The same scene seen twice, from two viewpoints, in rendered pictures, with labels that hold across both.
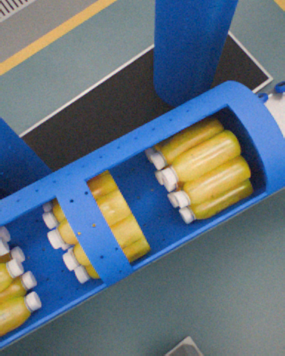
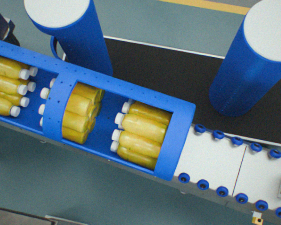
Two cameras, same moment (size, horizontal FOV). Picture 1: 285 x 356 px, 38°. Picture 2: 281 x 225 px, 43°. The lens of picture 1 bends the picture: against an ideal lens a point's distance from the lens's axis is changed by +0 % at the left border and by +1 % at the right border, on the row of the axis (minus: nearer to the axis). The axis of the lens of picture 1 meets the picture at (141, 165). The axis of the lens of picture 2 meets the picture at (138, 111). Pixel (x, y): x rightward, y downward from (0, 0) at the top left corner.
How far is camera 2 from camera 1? 46 cm
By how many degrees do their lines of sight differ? 13
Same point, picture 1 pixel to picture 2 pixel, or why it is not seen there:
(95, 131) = (155, 74)
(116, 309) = (72, 173)
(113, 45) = (220, 39)
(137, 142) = (117, 87)
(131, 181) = (113, 107)
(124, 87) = (196, 67)
